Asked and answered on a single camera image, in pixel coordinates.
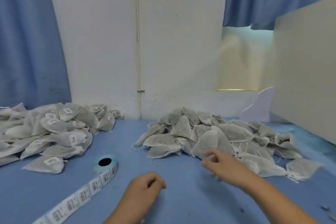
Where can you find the large beige panel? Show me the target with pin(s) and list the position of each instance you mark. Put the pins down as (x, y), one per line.
(309, 69)

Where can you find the grey pipe clamp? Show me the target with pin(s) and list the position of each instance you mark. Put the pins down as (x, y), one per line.
(141, 91)

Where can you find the person's right forearm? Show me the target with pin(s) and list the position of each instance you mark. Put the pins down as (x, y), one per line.
(281, 205)

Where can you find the person's right hand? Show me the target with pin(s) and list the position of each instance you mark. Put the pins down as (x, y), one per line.
(228, 166)

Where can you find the white wall pipe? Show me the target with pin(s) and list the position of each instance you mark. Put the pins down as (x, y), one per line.
(138, 37)

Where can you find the pile of unlabelled herb bags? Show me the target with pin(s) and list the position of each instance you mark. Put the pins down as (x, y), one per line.
(220, 134)

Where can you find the pile of labelled herb bags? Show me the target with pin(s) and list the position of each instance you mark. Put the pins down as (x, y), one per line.
(57, 134)

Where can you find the person's left hand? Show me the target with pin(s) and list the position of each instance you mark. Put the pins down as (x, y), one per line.
(143, 189)

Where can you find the blue label roll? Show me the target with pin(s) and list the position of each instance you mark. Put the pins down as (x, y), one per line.
(81, 196)

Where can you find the white curved board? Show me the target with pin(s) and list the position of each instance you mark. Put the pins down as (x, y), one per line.
(261, 108)

